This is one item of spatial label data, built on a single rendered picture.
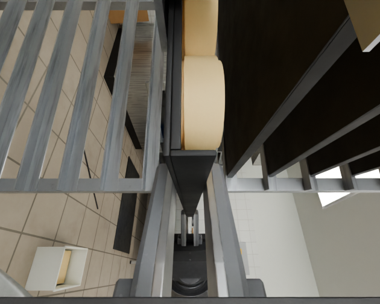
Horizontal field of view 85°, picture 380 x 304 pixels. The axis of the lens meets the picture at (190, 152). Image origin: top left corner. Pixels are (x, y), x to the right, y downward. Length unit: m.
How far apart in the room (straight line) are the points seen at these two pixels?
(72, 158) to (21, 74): 0.30
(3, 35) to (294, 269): 4.49
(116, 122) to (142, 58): 1.91
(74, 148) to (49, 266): 1.03
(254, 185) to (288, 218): 4.16
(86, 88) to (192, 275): 0.51
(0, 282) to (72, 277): 1.38
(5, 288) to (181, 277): 0.25
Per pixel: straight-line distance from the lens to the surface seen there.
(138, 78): 2.24
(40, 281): 1.52
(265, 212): 4.52
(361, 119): 0.28
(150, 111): 0.54
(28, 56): 0.79
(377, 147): 0.39
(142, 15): 2.75
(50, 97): 0.67
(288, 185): 0.52
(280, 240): 4.49
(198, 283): 0.45
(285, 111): 0.22
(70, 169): 0.55
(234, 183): 0.48
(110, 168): 0.51
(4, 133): 0.68
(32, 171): 0.60
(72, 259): 1.77
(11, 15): 0.94
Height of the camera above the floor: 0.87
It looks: level
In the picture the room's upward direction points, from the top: 90 degrees clockwise
